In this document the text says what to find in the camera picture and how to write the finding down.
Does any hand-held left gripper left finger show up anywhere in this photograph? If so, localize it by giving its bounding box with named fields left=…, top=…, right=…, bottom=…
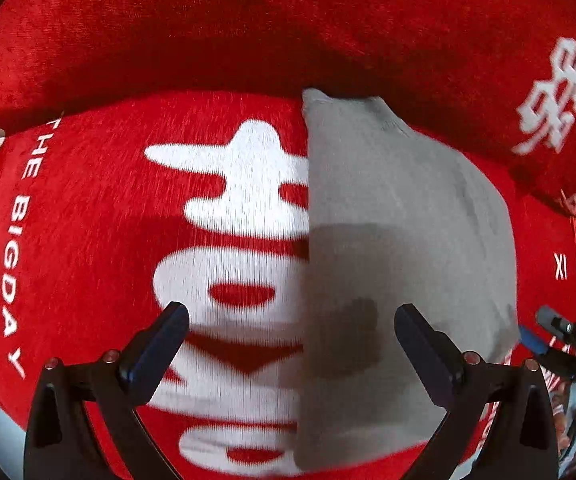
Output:
left=23, top=301, right=190, bottom=480

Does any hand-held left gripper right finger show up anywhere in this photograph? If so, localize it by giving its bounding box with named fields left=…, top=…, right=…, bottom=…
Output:
left=394, top=303, right=562, bottom=480

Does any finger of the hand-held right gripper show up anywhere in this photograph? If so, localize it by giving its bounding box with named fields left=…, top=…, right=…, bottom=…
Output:
left=535, top=305, right=576, bottom=339
left=518, top=325, right=576, bottom=381

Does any grey small garment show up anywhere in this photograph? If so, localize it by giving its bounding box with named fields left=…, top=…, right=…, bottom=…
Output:
left=295, top=87, right=521, bottom=475

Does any red printed blanket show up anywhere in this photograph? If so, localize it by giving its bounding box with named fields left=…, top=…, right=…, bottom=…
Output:
left=0, top=90, right=576, bottom=480

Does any red printed backrest cushion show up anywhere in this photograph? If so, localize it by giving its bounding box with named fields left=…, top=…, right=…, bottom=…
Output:
left=0, top=0, right=576, bottom=220

